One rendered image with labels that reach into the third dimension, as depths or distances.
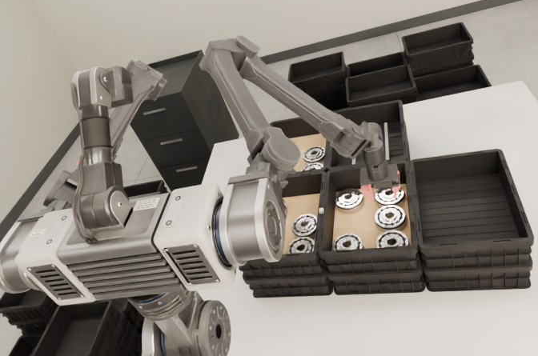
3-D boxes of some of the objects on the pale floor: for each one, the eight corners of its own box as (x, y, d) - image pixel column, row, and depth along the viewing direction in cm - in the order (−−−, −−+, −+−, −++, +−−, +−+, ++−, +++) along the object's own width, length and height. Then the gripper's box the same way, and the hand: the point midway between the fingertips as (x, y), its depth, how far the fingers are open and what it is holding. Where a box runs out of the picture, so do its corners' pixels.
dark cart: (231, 195, 324) (179, 93, 272) (177, 205, 336) (117, 108, 284) (243, 145, 372) (202, 49, 320) (195, 154, 384) (147, 64, 332)
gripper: (355, 169, 119) (365, 209, 128) (395, 163, 116) (403, 205, 124) (355, 153, 125) (366, 192, 133) (395, 148, 121) (403, 189, 130)
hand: (383, 197), depth 128 cm, fingers open, 6 cm apart
